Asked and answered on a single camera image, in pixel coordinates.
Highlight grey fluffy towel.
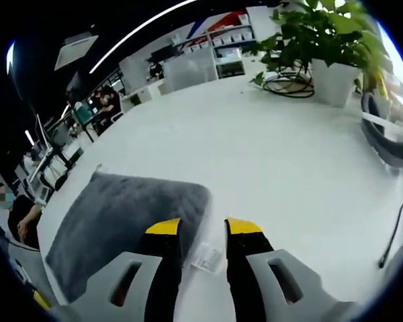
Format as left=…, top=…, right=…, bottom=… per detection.
left=45, top=163, right=212, bottom=303

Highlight grey and white headset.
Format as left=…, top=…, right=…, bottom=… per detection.
left=360, top=91, right=403, bottom=168

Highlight grey mesh chair back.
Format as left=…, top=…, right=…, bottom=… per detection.
left=163, top=54, right=220, bottom=92

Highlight long ceiling light strip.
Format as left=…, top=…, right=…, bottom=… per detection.
left=5, top=42, right=17, bottom=75
left=89, top=0, right=197, bottom=74

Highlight ceiling air conditioner unit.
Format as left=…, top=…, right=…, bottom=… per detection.
left=53, top=34, right=100, bottom=72

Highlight green plant in white pot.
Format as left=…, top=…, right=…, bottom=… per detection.
left=242, top=0, right=392, bottom=109

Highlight shelf with white storage bins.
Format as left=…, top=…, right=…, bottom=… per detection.
left=173, top=11, right=257, bottom=78

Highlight black cable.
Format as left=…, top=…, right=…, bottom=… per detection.
left=377, top=190, right=403, bottom=270

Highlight black coiled cables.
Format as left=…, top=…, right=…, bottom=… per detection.
left=261, top=70, right=316, bottom=99

